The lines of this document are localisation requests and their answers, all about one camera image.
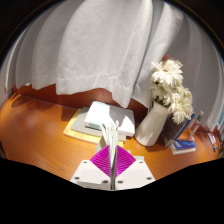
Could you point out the clear plastic bottle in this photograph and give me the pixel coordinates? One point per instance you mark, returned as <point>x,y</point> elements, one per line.
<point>196,123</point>

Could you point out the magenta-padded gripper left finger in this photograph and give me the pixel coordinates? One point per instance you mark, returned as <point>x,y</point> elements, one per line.
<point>88,173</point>

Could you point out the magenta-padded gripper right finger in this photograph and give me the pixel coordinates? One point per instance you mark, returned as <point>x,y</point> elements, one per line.
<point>136,173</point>

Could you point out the yellow book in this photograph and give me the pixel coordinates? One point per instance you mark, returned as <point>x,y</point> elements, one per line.
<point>75,133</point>

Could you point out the blue upright book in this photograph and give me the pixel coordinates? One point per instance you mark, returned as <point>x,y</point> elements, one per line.
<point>185,128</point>

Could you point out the blue flat book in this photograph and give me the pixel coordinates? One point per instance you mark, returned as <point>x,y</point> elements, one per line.
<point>183,146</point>

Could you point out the white flower bouquet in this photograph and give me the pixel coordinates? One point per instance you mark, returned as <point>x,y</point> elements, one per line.
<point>170,86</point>

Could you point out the white book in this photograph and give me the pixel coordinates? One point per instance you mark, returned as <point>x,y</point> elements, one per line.
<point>110,115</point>

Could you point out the small black object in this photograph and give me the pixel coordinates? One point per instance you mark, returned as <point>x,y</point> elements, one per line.
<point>215,148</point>

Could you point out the grey book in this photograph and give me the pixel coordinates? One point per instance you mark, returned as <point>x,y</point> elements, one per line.
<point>80,125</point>

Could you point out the white curtain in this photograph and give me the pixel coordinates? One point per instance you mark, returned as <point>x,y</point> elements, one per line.
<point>100,43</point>

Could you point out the white ceramic vase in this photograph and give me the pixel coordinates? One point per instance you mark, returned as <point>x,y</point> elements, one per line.
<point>151,128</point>

